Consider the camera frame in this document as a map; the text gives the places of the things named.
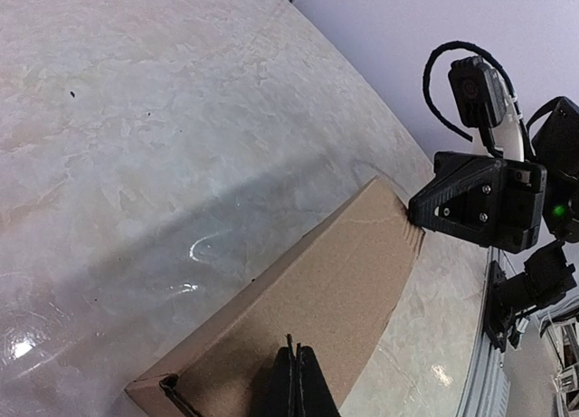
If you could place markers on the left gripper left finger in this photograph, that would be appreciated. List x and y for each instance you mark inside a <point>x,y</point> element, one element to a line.
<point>279,397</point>

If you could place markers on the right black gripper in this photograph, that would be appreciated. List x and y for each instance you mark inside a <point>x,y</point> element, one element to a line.
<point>462,200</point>

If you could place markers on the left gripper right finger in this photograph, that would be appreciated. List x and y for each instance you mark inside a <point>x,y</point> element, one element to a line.
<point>312,395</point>

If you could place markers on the brown cardboard box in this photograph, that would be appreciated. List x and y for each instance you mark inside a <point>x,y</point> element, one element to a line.
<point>335,290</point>

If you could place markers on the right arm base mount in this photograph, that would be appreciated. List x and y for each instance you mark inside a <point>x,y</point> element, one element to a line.
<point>502,308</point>

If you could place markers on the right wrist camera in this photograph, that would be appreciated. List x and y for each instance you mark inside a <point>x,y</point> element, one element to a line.
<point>485,104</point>

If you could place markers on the front aluminium frame rail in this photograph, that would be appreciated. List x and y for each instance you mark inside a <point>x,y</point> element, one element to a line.
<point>522,381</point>

